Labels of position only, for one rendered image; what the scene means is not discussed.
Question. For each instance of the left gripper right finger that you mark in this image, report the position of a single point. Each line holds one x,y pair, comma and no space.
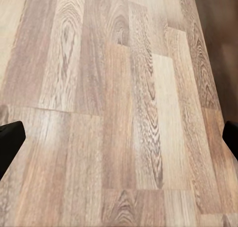
230,136

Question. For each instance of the bed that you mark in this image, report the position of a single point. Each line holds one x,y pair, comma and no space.
219,22

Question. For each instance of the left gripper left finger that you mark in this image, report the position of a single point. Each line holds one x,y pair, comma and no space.
12,136

